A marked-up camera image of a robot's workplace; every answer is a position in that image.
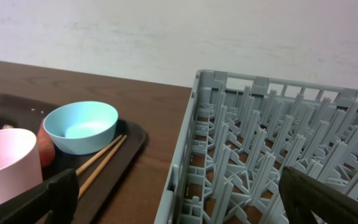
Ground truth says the brown food scrap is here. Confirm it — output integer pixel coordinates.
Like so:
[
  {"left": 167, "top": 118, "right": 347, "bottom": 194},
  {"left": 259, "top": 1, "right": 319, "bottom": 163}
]
[{"left": 2, "top": 124, "right": 14, "bottom": 129}]

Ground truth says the grey dishwasher rack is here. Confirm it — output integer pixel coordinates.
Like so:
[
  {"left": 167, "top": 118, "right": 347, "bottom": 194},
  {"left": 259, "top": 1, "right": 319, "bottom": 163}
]
[{"left": 155, "top": 70, "right": 358, "bottom": 223}]

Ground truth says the pink plastic cup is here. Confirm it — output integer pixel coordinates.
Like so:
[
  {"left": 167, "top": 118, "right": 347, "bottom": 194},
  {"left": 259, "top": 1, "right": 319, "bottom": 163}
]
[{"left": 0, "top": 128, "right": 43, "bottom": 204}]

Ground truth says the light blue bowl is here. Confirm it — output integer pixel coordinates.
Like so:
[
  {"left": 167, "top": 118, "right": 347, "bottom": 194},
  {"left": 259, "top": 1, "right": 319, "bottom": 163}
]
[{"left": 44, "top": 101, "right": 119, "bottom": 155}]

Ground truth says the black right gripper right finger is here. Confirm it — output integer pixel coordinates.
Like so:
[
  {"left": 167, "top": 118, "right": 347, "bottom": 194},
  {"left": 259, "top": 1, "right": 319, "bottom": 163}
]
[{"left": 278, "top": 166, "right": 358, "bottom": 224}]

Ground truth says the orange carrot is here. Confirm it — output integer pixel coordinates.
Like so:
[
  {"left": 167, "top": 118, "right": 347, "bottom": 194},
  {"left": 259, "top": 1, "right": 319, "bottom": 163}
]
[{"left": 37, "top": 119, "right": 55, "bottom": 167}]

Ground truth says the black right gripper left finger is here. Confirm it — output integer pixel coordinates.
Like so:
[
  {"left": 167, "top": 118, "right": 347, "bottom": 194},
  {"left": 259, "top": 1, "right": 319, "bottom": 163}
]
[{"left": 0, "top": 169, "right": 80, "bottom": 223}]

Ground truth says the wooden chopstick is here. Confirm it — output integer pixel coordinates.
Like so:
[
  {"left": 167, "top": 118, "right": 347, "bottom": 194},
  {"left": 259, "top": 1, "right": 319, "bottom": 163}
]
[
  {"left": 78, "top": 135, "right": 127, "bottom": 199},
  {"left": 76, "top": 135, "right": 122, "bottom": 175}
]

